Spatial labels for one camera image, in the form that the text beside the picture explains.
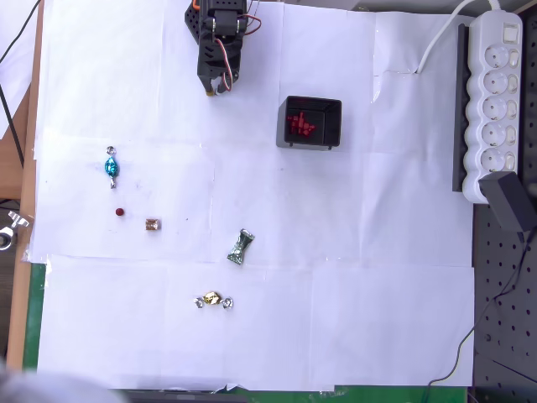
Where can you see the small red bead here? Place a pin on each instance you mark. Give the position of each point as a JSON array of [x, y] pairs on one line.
[[120, 212]]

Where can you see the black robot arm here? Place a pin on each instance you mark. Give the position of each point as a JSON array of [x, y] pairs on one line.
[[218, 17]]

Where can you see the black box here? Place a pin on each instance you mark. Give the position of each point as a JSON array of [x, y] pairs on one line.
[[331, 121]]

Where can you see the blue foil wrapped candy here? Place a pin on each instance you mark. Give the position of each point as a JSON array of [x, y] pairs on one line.
[[111, 167]]

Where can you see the orange wrapped caramel candy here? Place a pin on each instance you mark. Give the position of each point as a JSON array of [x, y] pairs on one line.
[[152, 224]]

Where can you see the green foil wrapped candy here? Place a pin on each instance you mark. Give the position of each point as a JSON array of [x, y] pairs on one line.
[[241, 247]]

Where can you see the gold foil wrapped candy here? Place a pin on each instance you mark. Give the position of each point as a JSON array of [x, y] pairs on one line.
[[212, 299]]

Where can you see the metal clamp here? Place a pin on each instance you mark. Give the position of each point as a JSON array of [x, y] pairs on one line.
[[17, 222]]

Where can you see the white paper table cover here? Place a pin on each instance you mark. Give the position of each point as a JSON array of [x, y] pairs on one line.
[[293, 315]]

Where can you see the white power strip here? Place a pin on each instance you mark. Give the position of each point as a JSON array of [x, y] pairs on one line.
[[495, 105]]

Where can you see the black power adapter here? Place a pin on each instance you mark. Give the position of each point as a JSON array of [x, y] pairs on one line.
[[505, 199]]

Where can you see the blurry grey object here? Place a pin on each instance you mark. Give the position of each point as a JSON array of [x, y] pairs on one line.
[[42, 386]]

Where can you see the black pegboard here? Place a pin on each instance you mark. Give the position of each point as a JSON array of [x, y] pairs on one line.
[[503, 357]]

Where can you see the black rail beside power strip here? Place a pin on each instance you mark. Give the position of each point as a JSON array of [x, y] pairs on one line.
[[460, 126]]

